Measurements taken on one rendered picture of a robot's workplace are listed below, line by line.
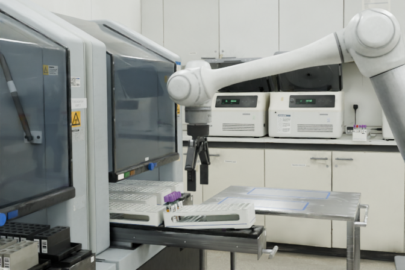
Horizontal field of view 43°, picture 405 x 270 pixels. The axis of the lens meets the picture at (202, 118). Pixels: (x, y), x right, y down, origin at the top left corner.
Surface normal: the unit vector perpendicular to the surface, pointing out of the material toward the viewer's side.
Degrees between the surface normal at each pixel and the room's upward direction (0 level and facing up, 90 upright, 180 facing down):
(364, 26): 86
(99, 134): 90
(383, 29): 84
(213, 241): 90
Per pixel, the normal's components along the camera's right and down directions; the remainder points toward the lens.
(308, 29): -0.32, 0.05
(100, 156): 0.95, 0.00
